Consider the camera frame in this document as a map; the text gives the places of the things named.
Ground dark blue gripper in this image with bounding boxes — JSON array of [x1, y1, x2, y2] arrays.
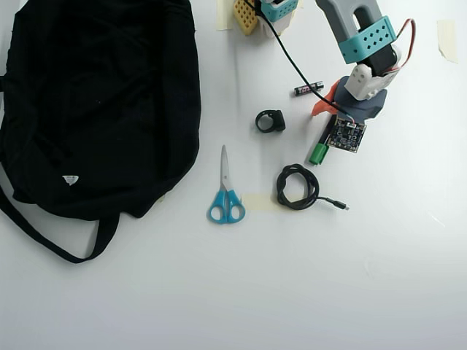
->
[[310, 76, 389, 123]]

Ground green capped black marker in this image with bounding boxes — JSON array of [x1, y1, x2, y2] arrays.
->
[[307, 122, 336, 166]]

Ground white yellow teal robot base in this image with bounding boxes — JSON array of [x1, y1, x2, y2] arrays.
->
[[233, 0, 301, 38]]

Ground black fabric bag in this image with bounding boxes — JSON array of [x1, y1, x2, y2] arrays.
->
[[0, 0, 203, 264]]

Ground black AAA battery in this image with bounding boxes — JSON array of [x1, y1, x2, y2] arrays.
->
[[293, 80, 325, 98]]

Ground short masking tape patch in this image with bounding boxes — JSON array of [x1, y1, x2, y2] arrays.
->
[[242, 192, 280, 212]]

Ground long masking tape strip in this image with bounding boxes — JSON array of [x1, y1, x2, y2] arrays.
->
[[217, 0, 238, 31]]

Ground torn masking tape piece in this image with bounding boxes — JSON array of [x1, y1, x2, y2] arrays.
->
[[436, 20, 460, 65]]

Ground bare camera circuit board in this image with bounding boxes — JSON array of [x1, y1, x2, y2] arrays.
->
[[325, 116, 368, 155]]

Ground black ring-shaped finger device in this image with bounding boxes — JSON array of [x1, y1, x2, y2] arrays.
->
[[254, 109, 287, 134]]

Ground black camera cable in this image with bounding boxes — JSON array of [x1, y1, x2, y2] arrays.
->
[[242, 0, 357, 123]]

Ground black coiled USB cable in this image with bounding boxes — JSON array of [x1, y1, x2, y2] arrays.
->
[[276, 163, 351, 212]]

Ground red white servo wires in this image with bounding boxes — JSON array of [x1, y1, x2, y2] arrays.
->
[[386, 18, 417, 74]]

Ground blue-handled scissors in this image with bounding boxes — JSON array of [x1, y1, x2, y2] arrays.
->
[[207, 144, 246, 225]]

